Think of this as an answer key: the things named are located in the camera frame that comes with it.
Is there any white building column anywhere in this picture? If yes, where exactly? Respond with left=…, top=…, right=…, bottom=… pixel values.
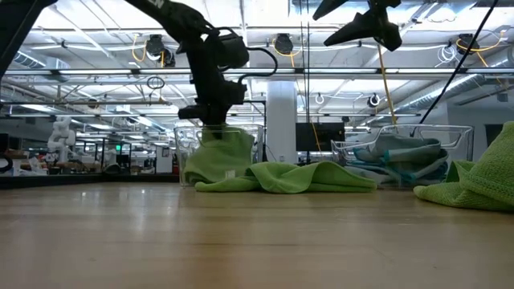
left=267, top=81, right=298, bottom=164

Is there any black aluminium table frame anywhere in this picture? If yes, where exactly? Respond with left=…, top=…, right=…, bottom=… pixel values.
left=0, top=173, right=180, bottom=189

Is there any black monitor screen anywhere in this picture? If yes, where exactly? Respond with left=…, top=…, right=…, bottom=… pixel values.
left=296, top=122, right=345, bottom=153

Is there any white robot figure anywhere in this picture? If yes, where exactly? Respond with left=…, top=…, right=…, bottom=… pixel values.
left=47, top=116, right=77, bottom=161

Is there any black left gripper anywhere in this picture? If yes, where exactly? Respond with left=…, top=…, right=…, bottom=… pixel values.
left=178, top=30, right=250, bottom=140

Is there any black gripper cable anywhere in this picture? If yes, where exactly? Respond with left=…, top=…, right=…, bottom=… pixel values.
left=236, top=47, right=279, bottom=86
left=411, top=0, right=501, bottom=137

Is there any clear plastic bin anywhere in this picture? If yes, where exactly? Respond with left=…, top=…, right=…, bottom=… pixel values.
left=173, top=123, right=266, bottom=188
left=331, top=124, right=475, bottom=189

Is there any white ceiling duct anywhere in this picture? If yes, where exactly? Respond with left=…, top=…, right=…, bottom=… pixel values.
left=11, top=50, right=71, bottom=73

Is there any ceiling rail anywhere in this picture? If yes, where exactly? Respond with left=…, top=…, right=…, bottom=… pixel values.
left=0, top=66, right=514, bottom=77

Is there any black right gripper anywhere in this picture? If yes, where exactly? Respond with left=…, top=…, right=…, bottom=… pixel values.
left=312, top=0, right=402, bottom=52

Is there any silver ceiling duct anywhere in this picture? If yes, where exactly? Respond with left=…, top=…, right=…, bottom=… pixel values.
left=395, top=55, right=514, bottom=113

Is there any black metal gantry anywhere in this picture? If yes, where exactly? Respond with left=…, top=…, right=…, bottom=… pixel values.
left=228, top=99, right=267, bottom=129

